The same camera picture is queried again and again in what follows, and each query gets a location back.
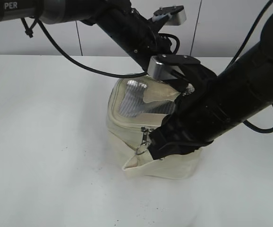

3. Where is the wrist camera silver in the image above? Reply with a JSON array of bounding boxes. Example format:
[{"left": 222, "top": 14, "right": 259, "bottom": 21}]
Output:
[
  {"left": 147, "top": 53, "right": 201, "bottom": 82},
  {"left": 151, "top": 5, "right": 187, "bottom": 26}
]

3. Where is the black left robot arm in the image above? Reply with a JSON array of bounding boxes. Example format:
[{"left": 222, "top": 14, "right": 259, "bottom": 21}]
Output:
[{"left": 0, "top": 0, "right": 171, "bottom": 70}]

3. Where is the metal zipper pull ring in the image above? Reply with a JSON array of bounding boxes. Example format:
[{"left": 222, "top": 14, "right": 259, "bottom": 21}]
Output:
[{"left": 135, "top": 126, "right": 155, "bottom": 156}]

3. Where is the cream zippered bag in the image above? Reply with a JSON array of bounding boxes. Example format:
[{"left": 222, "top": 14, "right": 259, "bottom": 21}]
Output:
[{"left": 106, "top": 76, "right": 201, "bottom": 179}]

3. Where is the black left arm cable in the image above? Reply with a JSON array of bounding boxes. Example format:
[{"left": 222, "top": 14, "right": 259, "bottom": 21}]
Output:
[{"left": 20, "top": 17, "right": 181, "bottom": 79}]

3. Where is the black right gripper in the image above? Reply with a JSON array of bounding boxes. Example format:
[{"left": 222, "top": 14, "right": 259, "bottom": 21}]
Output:
[{"left": 149, "top": 89, "right": 231, "bottom": 160}]

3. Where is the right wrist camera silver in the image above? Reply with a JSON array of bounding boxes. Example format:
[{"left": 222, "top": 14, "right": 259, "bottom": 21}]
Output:
[{"left": 147, "top": 53, "right": 201, "bottom": 82}]

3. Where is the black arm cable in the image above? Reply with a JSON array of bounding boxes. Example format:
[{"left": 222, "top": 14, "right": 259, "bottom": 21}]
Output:
[
  {"left": 20, "top": 17, "right": 181, "bottom": 79},
  {"left": 225, "top": 0, "right": 273, "bottom": 133}
]

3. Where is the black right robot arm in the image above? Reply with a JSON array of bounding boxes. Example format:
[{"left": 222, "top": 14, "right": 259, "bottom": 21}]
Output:
[{"left": 148, "top": 14, "right": 273, "bottom": 160}]

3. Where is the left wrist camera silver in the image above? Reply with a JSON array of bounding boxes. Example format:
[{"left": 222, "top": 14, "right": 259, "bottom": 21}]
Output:
[{"left": 151, "top": 5, "right": 187, "bottom": 26}]

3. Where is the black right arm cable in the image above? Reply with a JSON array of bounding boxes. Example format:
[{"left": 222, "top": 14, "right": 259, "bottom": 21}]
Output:
[{"left": 225, "top": 0, "right": 273, "bottom": 133}]

